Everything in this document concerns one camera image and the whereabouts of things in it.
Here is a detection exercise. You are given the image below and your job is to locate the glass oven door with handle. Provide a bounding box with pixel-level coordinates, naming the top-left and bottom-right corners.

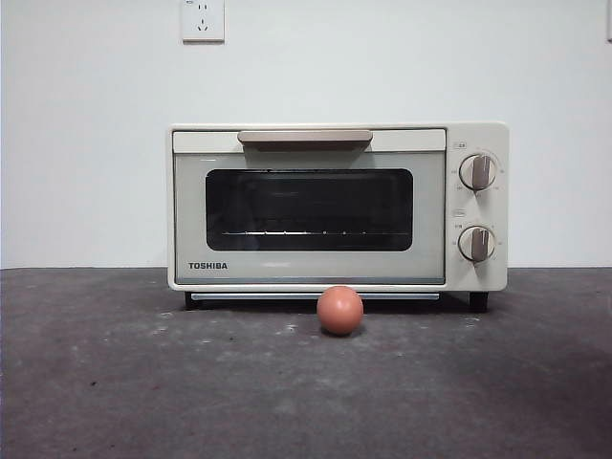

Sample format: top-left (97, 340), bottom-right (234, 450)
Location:
top-left (171, 127), bottom-right (448, 286)

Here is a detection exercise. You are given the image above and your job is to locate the cream timer knob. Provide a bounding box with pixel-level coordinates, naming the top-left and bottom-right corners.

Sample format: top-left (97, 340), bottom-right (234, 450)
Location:
top-left (457, 224), bottom-right (498, 264)

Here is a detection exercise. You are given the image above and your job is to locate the cream temperature knob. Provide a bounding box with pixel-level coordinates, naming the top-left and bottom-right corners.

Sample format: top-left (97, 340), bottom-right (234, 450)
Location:
top-left (457, 152), bottom-right (498, 192)

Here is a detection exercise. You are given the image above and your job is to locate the cream Toshiba toaster oven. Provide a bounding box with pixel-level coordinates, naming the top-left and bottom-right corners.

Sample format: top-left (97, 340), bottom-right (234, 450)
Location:
top-left (166, 120), bottom-right (510, 315)

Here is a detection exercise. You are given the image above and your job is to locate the wire oven rack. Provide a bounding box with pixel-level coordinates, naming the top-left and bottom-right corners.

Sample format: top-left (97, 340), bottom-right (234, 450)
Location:
top-left (221, 229), bottom-right (384, 238)

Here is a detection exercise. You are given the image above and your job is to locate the white wall socket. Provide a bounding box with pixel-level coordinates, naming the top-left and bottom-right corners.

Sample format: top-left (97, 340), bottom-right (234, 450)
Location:
top-left (182, 0), bottom-right (226, 45)

